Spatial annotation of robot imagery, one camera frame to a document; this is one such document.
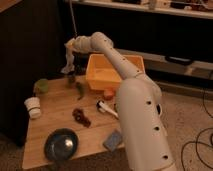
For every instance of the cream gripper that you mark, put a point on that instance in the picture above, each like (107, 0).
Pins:
(69, 45)

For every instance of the light blue towel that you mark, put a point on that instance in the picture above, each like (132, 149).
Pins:
(69, 67)

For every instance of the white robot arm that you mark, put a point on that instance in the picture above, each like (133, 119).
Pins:
(137, 99)

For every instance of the green plastic cup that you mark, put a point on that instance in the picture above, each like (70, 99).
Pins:
(41, 86)

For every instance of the white cup with band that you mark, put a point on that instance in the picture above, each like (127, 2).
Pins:
(33, 107)

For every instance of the yellow plastic bin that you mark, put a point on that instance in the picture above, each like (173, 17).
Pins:
(100, 74)

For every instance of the green pepper toy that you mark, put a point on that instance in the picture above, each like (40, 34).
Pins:
(80, 89)

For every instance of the wooden table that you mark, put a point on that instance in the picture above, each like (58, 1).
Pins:
(62, 112)

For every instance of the orange toy fruit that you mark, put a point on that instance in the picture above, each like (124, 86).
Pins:
(108, 94)

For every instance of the dark red grape bunch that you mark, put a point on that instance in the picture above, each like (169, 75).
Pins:
(79, 117)

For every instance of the grey lower shelf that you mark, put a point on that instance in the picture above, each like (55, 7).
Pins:
(173, 65)

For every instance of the dark metal plate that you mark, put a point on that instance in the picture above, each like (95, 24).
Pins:
(61, 145)

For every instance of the blue sponge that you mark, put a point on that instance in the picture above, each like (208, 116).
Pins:
(113, 140)

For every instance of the white upper shelf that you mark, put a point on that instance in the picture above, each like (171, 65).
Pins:
(145, 8)

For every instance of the white handled brush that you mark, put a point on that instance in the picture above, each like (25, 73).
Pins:
(103, 107)

